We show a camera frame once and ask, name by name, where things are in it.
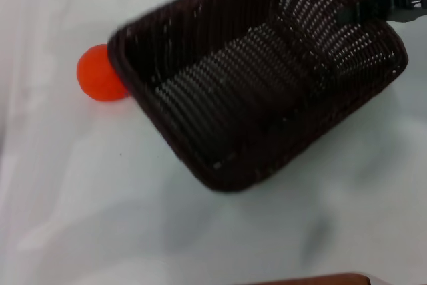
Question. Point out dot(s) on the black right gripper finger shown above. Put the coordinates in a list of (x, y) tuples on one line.
[(383, 2)]

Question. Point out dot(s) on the black woven rectangular basket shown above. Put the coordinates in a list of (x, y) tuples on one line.
[(253, 98)]

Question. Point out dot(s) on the orange ball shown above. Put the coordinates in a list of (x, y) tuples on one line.
[(95, 76)]

